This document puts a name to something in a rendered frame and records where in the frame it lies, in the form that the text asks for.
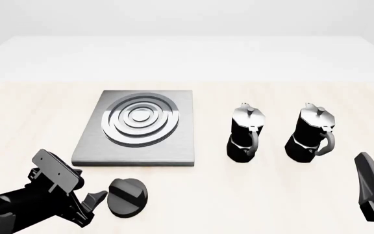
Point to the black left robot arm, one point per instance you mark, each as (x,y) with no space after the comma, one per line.
(15,207)

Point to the grey flat stove plate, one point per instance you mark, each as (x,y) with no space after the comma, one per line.
(180,146)

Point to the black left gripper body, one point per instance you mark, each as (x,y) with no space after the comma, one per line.
(80,215)

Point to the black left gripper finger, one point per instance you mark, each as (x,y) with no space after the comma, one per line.
(95,201)

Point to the black moka pot silver lid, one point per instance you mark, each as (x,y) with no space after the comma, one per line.
(304,136)
(240,136)

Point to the round black stove knob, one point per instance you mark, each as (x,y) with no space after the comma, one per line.
(125,204)

